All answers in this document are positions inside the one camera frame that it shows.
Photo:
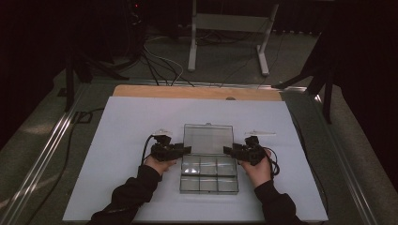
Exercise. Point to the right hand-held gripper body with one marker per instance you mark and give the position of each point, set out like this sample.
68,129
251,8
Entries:
250,153

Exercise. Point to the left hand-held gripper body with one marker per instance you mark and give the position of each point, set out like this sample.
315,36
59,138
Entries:
164,151

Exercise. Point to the clear plastic compartment box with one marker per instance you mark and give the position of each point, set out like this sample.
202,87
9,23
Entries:
208,172

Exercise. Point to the person's left hand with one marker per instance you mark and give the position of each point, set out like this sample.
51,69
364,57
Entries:
159,165

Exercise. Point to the person's right hand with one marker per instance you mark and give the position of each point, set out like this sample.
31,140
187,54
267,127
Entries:
259,173

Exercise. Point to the white table mat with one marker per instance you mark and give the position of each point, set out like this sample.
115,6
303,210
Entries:
125,118

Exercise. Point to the wooden table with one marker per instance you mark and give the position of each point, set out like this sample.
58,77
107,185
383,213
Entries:
187,92

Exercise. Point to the black tripod stand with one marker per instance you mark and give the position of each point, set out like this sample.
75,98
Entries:
69,81
327,93

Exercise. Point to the white metal stand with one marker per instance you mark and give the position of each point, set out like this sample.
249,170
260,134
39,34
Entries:
230,22

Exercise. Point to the dark equipment rack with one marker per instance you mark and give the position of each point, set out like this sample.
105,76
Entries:
135,18

